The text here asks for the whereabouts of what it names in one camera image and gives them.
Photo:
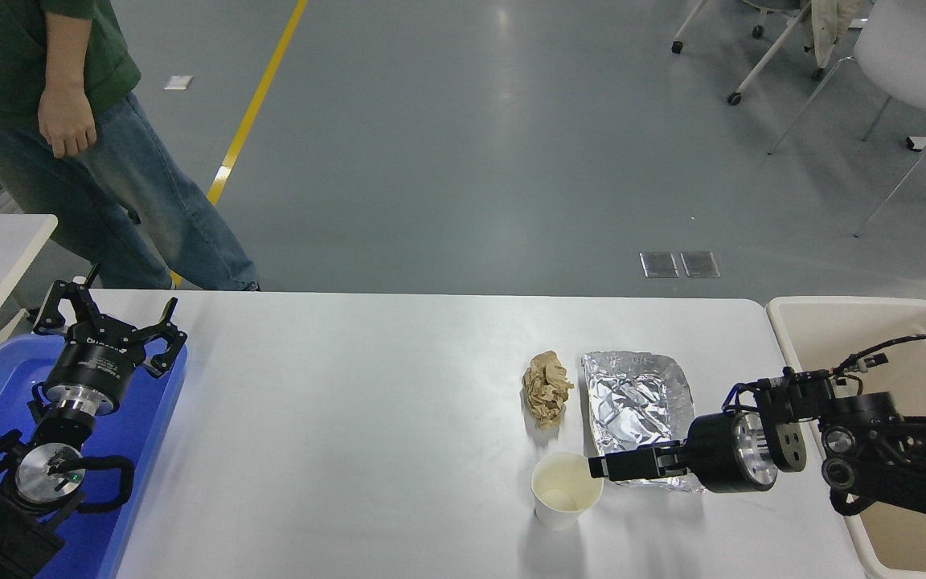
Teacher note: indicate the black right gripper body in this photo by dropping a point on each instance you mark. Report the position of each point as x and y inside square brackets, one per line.
[712, 452]

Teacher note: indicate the person's left hand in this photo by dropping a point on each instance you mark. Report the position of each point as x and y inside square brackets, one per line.
[67, 121]

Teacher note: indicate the white paper cup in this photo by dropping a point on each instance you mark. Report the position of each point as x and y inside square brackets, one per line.
[559, 498]

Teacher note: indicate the white rolling table frame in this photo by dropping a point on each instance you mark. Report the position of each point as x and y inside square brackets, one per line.
[768, 52]

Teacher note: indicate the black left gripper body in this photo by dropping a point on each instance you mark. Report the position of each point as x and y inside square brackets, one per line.
[97, 366]

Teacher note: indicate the silver foil tray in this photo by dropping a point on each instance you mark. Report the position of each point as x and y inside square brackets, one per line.
[632, 402]

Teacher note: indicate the office chair caster base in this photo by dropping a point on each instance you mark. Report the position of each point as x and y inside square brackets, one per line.
[758, 30]

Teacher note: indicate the tan paper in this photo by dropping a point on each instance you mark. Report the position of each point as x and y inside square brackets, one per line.
[547, 390]

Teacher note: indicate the pale hanging cloth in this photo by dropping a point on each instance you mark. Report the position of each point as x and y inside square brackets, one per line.
[829, 24]

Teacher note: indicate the silver floor plate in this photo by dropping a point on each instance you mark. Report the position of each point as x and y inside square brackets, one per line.
[659, 264]
[700, 264]

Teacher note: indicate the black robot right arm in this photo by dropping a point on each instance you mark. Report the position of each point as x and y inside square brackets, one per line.
[897, 450]

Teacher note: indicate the white shell chair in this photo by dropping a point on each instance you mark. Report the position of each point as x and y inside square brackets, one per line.
[913, 48]

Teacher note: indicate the person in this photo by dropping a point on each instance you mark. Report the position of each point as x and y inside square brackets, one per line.
[149, 209]

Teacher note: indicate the person's left forearm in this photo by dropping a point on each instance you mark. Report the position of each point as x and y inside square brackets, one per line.
[67, 48]

